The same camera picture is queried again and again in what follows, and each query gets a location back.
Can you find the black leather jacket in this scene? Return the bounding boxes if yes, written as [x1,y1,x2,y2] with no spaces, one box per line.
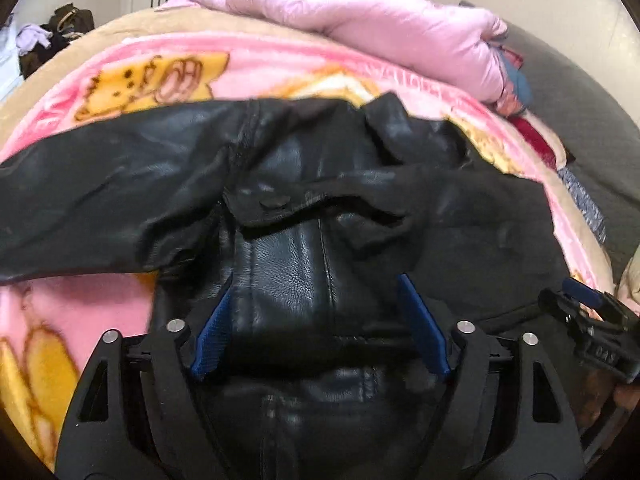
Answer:
[1,94,568,479]

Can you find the clothes pile on chair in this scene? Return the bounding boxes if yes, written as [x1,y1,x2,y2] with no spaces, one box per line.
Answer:
[16,3,94,79]

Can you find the right hand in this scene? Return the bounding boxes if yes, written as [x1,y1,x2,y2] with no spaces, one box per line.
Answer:
[579,385,639,428]

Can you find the blue patterned cloth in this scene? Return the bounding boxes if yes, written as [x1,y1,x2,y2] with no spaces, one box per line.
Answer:
[558,167,606,245]

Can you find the red striped pillow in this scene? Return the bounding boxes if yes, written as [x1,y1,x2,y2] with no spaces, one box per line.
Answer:
[508,110,575,170]

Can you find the grey quilted headboard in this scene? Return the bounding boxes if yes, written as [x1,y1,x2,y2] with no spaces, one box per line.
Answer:
[506,24,640,278]

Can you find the blue floral pillow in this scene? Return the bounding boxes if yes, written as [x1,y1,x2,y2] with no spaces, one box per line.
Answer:
[494,44,532,117]

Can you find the pink quilted duvet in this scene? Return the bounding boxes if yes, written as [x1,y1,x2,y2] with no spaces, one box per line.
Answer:
[165,0,514,105]

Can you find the pink cartoon fleece blanket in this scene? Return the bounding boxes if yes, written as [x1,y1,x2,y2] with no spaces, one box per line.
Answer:
[1,32,614,467]

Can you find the beige bed sheet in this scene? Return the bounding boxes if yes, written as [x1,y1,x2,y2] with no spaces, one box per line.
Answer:
[0,6,281,131]

